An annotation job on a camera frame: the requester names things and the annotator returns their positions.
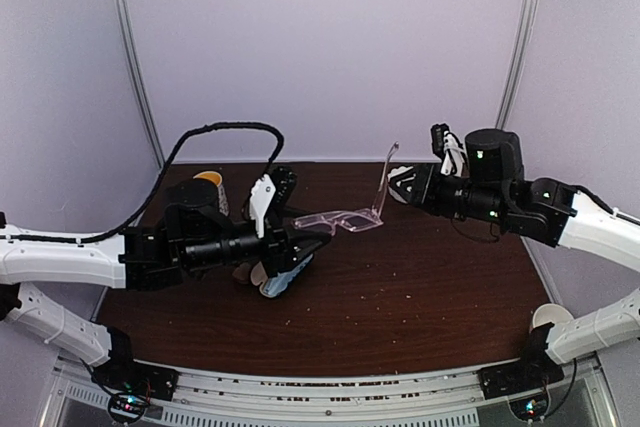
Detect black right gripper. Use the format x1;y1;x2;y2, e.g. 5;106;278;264
390;162;508;225

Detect light blue cloth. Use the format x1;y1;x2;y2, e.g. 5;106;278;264
259;256;313;298

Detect pink frame sunglasses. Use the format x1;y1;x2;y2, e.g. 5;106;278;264
292;142;399;236

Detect black quilted glasses case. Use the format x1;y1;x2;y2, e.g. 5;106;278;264
248;254;316;301

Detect brown plaid glasses case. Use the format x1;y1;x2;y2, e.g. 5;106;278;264
232;263;253;285

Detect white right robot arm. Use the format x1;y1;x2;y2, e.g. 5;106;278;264
387;124;639;389

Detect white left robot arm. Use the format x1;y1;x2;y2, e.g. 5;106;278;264
1;176;331;391

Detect white floral mug yellow inside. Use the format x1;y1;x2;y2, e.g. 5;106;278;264
193;170;230;215

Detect white paper cup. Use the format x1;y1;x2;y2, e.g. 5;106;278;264
529;303;574;331

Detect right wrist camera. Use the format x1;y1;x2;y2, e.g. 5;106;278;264
430;123;467;177

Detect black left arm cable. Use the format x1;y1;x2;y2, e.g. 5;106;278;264
0;120;286;243

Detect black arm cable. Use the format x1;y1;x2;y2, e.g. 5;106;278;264
574;185;640;226
0;120;286;243

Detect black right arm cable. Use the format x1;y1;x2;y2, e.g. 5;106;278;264
574;185;640;226

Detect front aluminium rail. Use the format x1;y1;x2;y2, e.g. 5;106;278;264
49;359;621;427

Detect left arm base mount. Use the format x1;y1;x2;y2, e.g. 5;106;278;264
87;362;179;425

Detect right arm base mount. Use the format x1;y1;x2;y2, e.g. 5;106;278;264
478;360;564;424

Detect right aluminium frame post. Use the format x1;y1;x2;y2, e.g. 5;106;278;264
493;0;539;130

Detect aluminium frame post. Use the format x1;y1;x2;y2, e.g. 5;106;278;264
113;0;165;169
493;0;539;130

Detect left aluminium frame post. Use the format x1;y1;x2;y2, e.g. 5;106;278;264
113;0;165;169

